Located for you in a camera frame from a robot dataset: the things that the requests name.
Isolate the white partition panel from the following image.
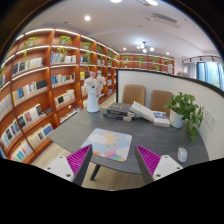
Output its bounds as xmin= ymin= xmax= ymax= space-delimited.
xmin=117 ymin=69 xmax=224 ymax=160

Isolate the orange wooden bookshelf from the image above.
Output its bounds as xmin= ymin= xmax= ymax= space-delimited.
xmin=0 ymin=28 xmax=174 ymax=163

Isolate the upper dark book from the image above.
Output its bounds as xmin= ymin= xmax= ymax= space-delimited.
xmin=106 ymin=103 xmax=135 ymax=117

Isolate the dark book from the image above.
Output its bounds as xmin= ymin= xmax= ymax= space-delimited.
xmin=103 ymin=113 xmax=132 ymax=122
xmin=106 ymin=103 xmax=135 ymax=117

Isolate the tan chair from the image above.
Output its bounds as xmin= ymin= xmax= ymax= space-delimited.
xmin=150 ymin=90 xmax=173 ymax=116
xmin=121 ymin=84 xmax=146 ymax=105

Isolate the green potted plant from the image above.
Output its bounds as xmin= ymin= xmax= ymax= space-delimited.
xmin=164 ymin=92 xmax=203 ymax=143

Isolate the white blue book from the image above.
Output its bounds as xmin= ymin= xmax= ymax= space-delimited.
xmin=153 ymin=111 xmax=170 ymax=127

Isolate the colourful sun mouse pad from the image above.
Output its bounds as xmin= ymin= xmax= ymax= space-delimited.
xmin=82 ymin=128 xmax=132 ymax=162

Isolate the right tan chair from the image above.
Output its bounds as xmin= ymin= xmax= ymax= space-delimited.
xmin=150 ymin=90 xmax=173 ymax=116

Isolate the white vase with flowers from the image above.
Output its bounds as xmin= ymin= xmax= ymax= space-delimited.
xmin=84 ymin=71 xmax=106 ymax=113

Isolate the grey table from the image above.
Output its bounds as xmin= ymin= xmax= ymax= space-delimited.
xmin=48 ymin=108 xmax=209 ymax=180

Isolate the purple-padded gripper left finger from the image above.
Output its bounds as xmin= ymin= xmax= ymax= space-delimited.
xmin=45 ymin=145 xmax=93 ymax=186

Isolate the lower dark book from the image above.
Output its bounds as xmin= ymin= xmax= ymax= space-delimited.
xmin=103 ymin=113 xmax=132 ymax=122

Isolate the left tan chair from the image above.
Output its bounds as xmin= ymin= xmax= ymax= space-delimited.
xmin=121 ymin=84 xmax=146 ymax=105

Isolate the ceiling chandelier lamp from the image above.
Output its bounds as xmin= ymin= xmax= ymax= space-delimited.
xmin=136 ymin=41 xmax=155 ymax=53

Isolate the open white book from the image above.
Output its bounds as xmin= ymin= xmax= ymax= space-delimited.
xmin=130 ymin=101 xmax=154 ymax=122

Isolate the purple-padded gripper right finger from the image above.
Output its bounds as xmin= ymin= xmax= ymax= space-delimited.
xmin=135 ymin=145 xmax=182 ymax=184

